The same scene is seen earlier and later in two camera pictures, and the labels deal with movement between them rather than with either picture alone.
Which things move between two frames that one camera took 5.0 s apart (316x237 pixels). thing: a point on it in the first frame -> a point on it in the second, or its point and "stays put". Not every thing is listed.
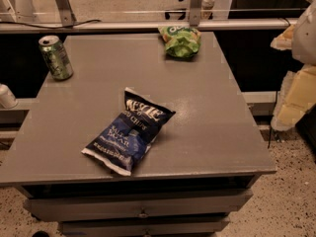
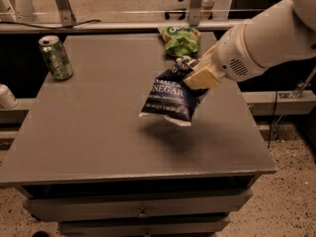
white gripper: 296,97 -> 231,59
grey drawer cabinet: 199,173 stays put
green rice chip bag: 181,41 stays put
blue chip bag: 127,136 -> 171,97
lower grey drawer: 142,226 stays put
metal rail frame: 69,24 stays put
